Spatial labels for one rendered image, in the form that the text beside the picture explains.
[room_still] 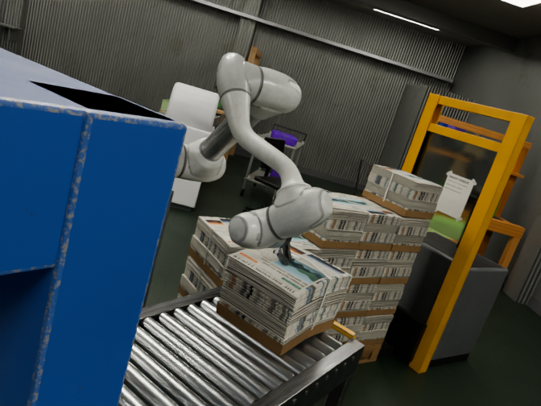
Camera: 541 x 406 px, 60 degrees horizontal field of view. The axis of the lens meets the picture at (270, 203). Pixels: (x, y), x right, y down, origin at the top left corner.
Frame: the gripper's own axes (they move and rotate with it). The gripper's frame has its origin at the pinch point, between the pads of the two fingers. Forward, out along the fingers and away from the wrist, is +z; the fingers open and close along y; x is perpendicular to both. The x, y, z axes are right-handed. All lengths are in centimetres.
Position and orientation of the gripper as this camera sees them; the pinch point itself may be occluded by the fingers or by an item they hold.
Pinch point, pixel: (305, 238)
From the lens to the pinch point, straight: 163.7
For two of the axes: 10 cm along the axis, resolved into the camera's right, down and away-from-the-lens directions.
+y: -3.9, 9.2, 1.0
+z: 5.1, 1.3, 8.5
